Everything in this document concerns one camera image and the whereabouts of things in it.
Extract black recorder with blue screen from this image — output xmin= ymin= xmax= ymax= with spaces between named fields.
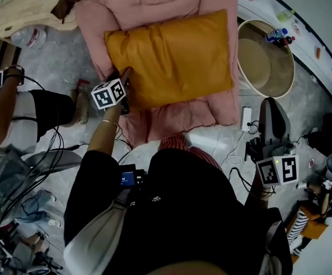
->
xmin=119 ymin=164 xmax=148 ymax=187

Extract dark soda bottle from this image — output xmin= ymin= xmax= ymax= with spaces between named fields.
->
xmin=279 ymin=35 xmax=296 ymax=47

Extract white low ledge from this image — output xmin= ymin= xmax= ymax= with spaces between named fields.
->
xmin=236 ymin=0 xmax=332 ymax=108

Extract grey backpack strap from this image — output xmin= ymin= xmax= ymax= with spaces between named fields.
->
xmin=259 ymin=219 xmax=284 ymax=275
xmin=64 ymin=199 xmax=127 ymax=275

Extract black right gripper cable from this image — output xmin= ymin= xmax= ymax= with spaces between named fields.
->
xmin=230 ymin=167 xmax=276 ymax=200

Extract person's red checked trousers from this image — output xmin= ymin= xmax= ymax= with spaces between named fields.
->
xmin=157 ymin=135 xmax=223 ymax=171

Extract green drink bottle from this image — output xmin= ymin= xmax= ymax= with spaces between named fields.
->
xmin=276 ymin=9 xmax=295 ymax=22

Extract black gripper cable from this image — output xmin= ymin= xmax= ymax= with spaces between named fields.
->
xmin=108 ymin=123 xmax=133 ymax=166
xmin=230 ymin=167 xmax=276 ymax=200

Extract pink cushioned armchair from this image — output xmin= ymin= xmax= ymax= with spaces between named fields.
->
xmin=73 ymin=0 xmax=241 ymax=148

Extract person's black t-shirt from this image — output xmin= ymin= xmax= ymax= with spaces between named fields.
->
xmin=64 ymin=147 xmax=294 ymax=275

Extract round beige side table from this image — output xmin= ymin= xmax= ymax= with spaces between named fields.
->
xmin=236 ymin=18 xmax=295 ymax=99

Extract brown cloth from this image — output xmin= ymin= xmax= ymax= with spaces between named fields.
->
xmin=50 ymin=0 xmax=84 ymax=24

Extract white cable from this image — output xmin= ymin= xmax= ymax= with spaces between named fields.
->
xmin=227 ymin=129 xmax=247 ymax=166

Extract dark plastic chair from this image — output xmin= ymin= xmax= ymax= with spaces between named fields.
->
xmin=25 ymin=150 xmax=83 ymax=179

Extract light wooden table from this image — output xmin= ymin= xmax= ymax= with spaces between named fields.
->
xmin=0 ymin=0 xmax=104 ymax=44

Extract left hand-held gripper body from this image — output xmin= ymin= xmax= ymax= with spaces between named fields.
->
xmin=90 ymin=77 xmax=132 ymax=116

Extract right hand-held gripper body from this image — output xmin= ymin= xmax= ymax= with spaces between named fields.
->
xmin=245 ymin=137 xmax=300 ymax=186

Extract person's right forearm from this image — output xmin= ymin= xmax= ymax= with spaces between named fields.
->
xmin=244 ymin=176 xmax=273 ymax=212

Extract orange pillow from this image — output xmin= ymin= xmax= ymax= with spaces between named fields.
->
xmin=104 ymin=9 xmax=235 ymax=111

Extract large clear water bottle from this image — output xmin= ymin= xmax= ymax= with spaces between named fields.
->
xmin=10 ymin=24 xmax=48 ymax=50

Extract white power strip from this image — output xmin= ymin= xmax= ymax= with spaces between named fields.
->
xmin=241 ymin=107 xmax=252 ymax=131

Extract person's left forearm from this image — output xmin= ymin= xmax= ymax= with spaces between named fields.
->
xmin=86 ymin=104 xmax=121 ymax=158

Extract blue label drink bottle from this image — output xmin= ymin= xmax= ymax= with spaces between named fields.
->
xmin=264 ymin=27 xmax=288 ymax=44

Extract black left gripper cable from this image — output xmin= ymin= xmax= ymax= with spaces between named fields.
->
xmin=108 ymin=123 xmax=133 ymax=166

